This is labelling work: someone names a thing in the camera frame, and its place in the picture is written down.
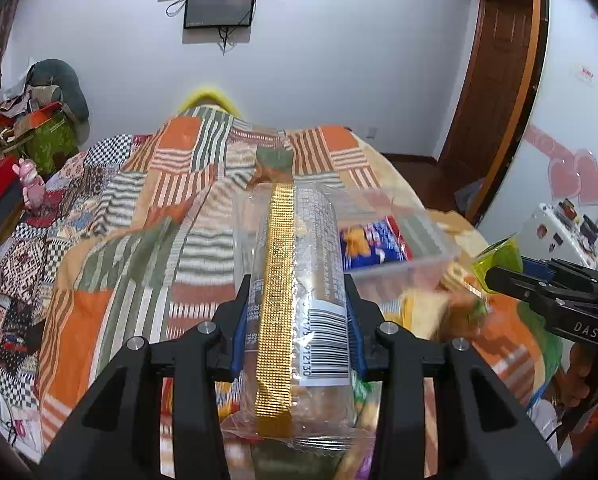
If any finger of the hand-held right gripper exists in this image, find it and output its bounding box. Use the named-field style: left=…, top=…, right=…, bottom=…
left=520, top=257, right=598, bottom=292
left=486, top=265, right=582, bottom=332

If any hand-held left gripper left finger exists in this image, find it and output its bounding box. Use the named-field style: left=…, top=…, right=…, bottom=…
left=38, top=274, right=252, bottom=480

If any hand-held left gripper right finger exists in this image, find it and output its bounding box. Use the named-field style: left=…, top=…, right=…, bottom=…
left=345, top=274, right=564, bottom=480

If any clear snack packet gold strip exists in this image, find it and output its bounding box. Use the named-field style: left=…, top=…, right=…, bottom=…
left=219, top=182, right=380, bottom=457

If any clear plastic container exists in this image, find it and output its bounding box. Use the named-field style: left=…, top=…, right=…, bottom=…
left=233, top=183, right=460, bottom=322

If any person's right hand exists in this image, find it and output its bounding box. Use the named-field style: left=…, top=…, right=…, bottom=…
left=553, top=344, right=598, bottom=409

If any white control box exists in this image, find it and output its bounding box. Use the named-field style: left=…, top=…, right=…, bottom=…
left=515, top=202, right=598, bottom=270

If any green purple snack packet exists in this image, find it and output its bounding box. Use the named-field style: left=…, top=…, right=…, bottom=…
left=348, top=378, right=386, bottom=480

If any yellow snack packet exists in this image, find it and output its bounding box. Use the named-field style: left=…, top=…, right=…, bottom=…
left=398, top=266, right=490, bottom=343

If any blue snack packet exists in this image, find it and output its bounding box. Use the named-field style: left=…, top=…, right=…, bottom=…
left=338, top=216, right=414, bottom=270

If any patchwork blanket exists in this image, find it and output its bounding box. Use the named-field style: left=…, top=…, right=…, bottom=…
left=0, top=104, right=566, bottom=480

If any wooden door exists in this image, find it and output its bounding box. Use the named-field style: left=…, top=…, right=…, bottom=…
left=436, top=0, right=550, bottom=223

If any yellow pillow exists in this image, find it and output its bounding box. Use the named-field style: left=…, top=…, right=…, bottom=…
left=175, top=87, right=246, bottom=122

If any pink plush toy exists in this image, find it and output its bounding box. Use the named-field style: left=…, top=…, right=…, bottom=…
left=13, top=158, right=46, bottom=207

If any pile of clothes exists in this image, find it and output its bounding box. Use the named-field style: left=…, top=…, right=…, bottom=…
left=0, top=59, right=90, bottom=133

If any pink heart wall decoration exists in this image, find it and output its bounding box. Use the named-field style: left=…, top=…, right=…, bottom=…
left=523, top=125, right=598, bottom=207

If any small black wall monitor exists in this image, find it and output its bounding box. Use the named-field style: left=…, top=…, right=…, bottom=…
left=183, top=0, right=258, bottom=30

